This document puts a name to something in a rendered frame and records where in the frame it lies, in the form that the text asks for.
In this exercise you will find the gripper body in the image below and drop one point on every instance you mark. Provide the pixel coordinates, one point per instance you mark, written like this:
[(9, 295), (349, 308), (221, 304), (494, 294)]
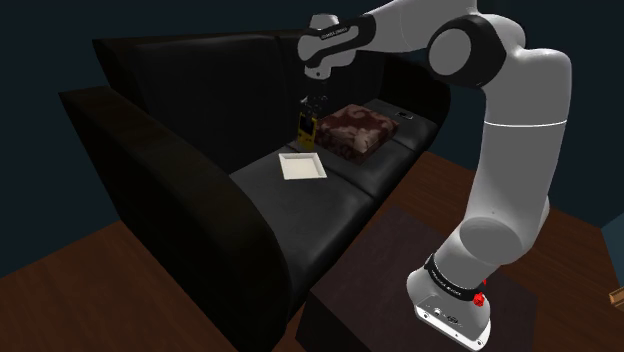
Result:
[(314, 97)]

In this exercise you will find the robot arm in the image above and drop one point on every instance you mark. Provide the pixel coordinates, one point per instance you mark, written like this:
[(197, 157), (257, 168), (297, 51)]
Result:
[(526, 146)]

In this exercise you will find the yellow handheld game console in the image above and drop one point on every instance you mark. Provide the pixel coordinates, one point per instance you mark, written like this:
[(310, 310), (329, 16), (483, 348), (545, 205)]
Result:
[(306, 134)]

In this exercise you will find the red patterned cushion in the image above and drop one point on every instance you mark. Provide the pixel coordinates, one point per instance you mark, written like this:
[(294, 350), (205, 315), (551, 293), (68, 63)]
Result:
[(358, 129)]

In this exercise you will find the white square plate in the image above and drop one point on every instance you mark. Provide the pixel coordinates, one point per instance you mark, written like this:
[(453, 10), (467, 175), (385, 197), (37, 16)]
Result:
[(301, 166)]

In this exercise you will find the black leather sofa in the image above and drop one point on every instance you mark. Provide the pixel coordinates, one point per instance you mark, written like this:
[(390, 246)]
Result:
[(195, 195)]

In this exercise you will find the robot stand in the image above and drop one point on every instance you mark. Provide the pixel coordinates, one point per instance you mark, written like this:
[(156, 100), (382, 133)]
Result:
[(370, 282)]

